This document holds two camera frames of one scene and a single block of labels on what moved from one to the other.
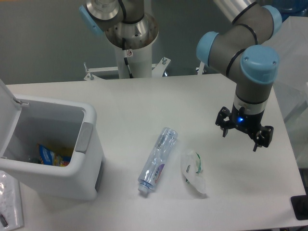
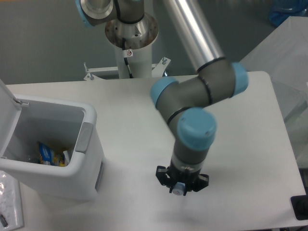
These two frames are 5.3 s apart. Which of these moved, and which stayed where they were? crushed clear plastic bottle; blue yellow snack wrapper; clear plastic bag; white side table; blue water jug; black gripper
Moved: black gripper; crushed clear plastic bottle
Stayed: clear plastic bag; white side table; blue water jug; blue yellow snack wrapper
